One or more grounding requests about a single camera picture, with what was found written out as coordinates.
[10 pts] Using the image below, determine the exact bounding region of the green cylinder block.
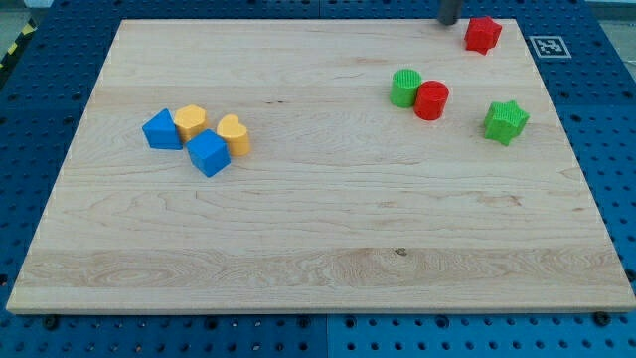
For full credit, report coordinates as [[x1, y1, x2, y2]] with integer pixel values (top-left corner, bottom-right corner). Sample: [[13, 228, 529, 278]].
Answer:
[[390, 69, 422, 108]]

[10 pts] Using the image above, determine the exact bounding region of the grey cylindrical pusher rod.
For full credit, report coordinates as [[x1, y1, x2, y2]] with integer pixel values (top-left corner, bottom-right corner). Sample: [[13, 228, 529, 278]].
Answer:
[[437, 0, 463, 26]]

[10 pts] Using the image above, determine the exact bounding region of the white fiducial marker tag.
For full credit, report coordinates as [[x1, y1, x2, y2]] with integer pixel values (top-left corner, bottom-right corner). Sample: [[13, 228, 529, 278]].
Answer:
[[529, 35, 571, 59]]

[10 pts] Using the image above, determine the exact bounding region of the light wooden board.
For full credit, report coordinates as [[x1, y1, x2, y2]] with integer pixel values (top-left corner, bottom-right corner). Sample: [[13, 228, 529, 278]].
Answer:
[[7, 19, 635, 315]]

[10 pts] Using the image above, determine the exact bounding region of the green star block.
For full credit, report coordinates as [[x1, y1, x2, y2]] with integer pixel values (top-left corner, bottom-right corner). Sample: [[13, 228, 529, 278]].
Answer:
[[484, 100, 530, 146]]

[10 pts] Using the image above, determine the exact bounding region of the yellow heart block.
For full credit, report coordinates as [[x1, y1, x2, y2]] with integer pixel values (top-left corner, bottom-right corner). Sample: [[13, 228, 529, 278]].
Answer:
[[216, 113, 251, 156]]

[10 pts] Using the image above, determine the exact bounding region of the blue triangle block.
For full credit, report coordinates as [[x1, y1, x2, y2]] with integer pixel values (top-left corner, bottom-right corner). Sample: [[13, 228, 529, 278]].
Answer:
[[142, 108, 183, 150]]

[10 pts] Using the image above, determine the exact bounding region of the red cylinder block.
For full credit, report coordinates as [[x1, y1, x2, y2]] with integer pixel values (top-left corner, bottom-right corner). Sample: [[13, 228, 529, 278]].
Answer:
[[413, 81, 449, 121]]

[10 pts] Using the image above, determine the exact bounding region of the yellow black hazard tape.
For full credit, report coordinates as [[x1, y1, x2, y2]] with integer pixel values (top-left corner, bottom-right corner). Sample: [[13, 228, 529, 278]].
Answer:
[[1, 18, 38, 73]]

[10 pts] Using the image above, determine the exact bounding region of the yellow hexagon block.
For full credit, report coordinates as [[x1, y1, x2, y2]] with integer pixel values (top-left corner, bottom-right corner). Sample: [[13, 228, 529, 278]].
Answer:
[[174, 104, 210, 144]]

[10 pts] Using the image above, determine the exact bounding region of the blue cube block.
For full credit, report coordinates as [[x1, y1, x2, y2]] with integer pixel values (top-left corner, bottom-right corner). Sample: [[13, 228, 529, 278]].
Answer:
[[186, 129, 231, 177]]

